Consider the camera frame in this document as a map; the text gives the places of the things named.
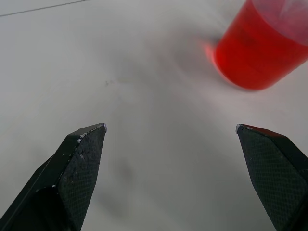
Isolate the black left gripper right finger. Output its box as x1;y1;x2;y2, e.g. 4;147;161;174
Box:
235;123;308;231

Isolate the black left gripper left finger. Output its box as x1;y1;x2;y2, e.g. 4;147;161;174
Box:
0;123;108;231

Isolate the clear cup with red liquid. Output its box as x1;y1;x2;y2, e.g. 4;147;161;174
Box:
205;0;308;91

